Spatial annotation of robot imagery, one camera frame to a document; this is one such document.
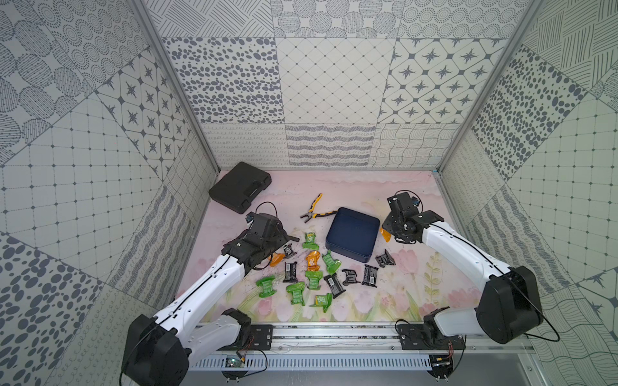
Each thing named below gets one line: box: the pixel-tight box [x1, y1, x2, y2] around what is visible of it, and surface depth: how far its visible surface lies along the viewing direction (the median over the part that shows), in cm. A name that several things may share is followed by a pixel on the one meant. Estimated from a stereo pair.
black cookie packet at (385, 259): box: [374, 249, 396, 268], surface depth 92 cm
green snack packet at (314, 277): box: [304, 271, 324, 291], surface depth 87 cm
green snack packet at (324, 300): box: [313, 292, 333, 313], surface depth 82 cm
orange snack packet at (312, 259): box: [305, 250, 322, 272], surface depth 92 cm
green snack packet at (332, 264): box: [321, 249, 342, 276], surface depth 91 cm
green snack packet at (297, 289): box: [285, 281, 306, 307], surface depth 84 cm
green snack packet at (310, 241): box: [302, 231, 320, 251], surface depth 97 cm
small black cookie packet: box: [341, 268, 361, 287], surface depth 87 cm
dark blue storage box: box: [325, 206, 380, 263], surface depth 95 cm
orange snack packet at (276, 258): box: [268, 252, 286, 267], surface depth 92 cm
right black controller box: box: [426, 353, 454, 383], surface depth 73 cm
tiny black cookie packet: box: [283, 242, 297, 259], surface depth 94 cm
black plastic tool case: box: [208, 161, 272, 214], surface depth 111 cm
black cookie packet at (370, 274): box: [361, 264, 379, 288], surface depth 88 cm
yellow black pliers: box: [300, 193, 338, 224], surface depth 106 cm
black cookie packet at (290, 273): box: [282, 261, 298, 283], surface depth 88 cm
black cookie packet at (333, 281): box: [323, 272, 347, 300], surface depth 85 cm
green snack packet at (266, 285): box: [255, 275, 277, 299], surface depth 85 cm
